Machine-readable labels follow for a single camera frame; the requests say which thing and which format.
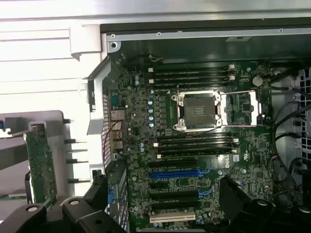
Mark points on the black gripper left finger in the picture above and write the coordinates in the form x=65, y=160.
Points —
x=77, y=213

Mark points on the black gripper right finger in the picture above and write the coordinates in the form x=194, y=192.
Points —
x=243, y=211

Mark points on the green motherboard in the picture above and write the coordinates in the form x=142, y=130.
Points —
x=255, y=150

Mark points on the green RAM stick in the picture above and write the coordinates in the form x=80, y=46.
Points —
x=17, y=196

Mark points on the long black expansion slot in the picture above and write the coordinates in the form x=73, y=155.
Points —
x=172, y=163
x=173, y=207
x=173, y=196

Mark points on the white expansion slot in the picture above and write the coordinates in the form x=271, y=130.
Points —
x=170, y=218

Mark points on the RAM slot with black clips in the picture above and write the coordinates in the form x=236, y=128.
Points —
x=192, y=73
x=192, y=84
x=194, y=148
x=194, y=136

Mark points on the RAM slot with white clips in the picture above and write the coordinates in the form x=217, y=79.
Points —
x=192, y=79
x=192, y=68
x=194, y=142
x=170, y=156

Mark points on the short black expansion slot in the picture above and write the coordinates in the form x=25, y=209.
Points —
x=158, y=186

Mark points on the metal socket cover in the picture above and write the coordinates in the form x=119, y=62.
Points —
x=253, y=109

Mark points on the CPU socket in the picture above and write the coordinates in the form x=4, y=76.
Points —
x=196, y=110

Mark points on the hard disk with blue carrier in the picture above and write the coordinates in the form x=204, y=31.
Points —
x=1, y=126

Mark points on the round coin cell battery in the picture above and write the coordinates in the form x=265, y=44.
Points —
x=257, y=80

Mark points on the thin metal locking lever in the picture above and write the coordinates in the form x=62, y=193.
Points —
x=178, y=93

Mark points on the dark grey PC case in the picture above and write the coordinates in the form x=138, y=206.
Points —
x=243, y=34

